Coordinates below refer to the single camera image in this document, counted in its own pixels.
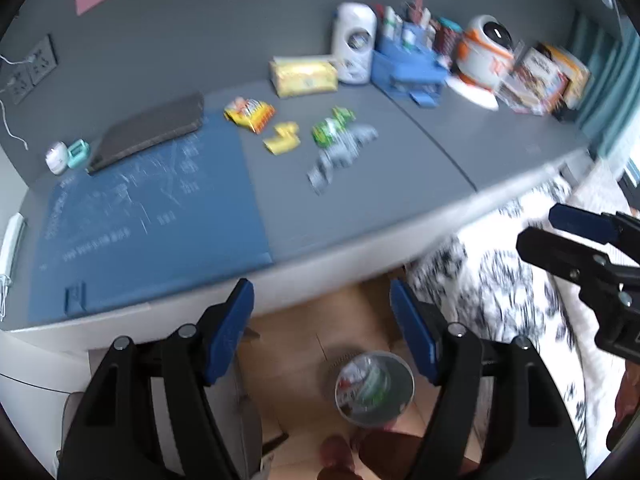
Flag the blue desk organizer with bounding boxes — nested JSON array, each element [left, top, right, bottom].
[[372, 4, 449, 109]]

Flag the yellow crumpled wrapper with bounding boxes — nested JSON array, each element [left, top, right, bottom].
[[263, 121, 301, 155]]

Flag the yellow tissue pack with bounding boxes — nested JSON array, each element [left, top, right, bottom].
[[269, 56, 339, 99]]

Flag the blue cutting mat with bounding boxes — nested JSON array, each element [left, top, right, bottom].
[[26, 111, 274, 327]]

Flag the grey round waste bin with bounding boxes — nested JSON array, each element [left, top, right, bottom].
[[333, 352, 416, 429]]

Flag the white wall fixture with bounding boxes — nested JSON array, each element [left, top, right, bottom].
[[0, 212, 27, 322]]

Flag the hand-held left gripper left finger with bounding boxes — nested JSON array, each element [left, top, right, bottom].
[[56, 278, 261, 480]]

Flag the white charging cable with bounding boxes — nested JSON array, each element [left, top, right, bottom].
[[0, 54, 29, 152]]

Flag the grey wall socket panel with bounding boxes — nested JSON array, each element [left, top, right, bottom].
[[0, 34, 59, 106]]

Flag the white and orange robot toy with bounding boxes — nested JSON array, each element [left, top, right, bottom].
[[446, 13, 516, 109]]

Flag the small white round gadget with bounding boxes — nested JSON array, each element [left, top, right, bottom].
[[44, 142, 69, 176]]

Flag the black tablet case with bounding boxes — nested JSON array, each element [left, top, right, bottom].
[[86, 92, 206, 176]]

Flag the green printed snack wrapper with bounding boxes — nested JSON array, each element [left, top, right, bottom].
[[311, 106, 357, 149]]

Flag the grey crumpled wrapper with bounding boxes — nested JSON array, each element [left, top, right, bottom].
[[306, 124, 380, 196]]

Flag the stack of picture books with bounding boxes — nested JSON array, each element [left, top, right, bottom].
[[499, 41, 592, 117]]

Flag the small mint green gadget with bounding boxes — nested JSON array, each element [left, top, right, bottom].
[[66, 139, 91, 169]]

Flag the teal curtain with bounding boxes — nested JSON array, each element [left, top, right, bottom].
[[569, 9, 640, 157]]

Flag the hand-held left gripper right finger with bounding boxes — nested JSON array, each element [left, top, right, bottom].
[[390, 280, 586, 480]]

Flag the floral black and white bedsheet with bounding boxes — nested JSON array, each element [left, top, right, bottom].
[[406, 175, 640, 461]]

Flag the person's right hand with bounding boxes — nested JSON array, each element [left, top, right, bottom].
[[614, 367, 640, 427]]

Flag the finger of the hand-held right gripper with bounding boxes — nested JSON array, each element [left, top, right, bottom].
[[516, 227, 640, 312], [548, 203, 640, 261]]

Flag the orange and yellow snack wrapper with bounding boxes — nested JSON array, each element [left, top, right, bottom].
[[223, 97, 277, 135]]

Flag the person's foot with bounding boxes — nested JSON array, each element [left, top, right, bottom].
[[319, 434, 360, 480]]

